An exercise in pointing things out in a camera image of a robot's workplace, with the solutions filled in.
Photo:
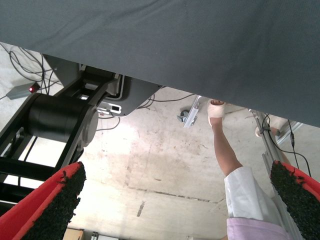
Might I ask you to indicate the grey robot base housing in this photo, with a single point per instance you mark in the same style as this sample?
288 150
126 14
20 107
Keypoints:
140 95

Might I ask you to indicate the grey caster wheel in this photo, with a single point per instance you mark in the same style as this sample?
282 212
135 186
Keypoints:
182 115

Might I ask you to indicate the lilac garment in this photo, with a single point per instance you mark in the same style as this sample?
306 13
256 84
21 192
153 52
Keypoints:
250 230

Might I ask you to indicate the short aluminium profile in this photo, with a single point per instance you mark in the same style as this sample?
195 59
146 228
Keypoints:
287 136
192 112

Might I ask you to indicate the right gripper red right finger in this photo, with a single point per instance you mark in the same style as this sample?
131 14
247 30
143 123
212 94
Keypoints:
300 205

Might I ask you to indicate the grey power strip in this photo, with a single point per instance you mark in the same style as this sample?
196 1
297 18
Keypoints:
18 92

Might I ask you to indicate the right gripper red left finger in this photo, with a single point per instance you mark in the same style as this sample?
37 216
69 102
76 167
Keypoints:
32 212

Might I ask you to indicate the brown cardboard box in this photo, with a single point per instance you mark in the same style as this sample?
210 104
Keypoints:
73 235

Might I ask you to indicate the beige sandal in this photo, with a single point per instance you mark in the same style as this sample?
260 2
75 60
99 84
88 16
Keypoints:
216 110

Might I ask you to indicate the black jointed robot frame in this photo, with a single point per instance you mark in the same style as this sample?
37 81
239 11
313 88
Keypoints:
55 117

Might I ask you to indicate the dark grey table cloth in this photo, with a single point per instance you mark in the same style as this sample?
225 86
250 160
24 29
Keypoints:
175 37

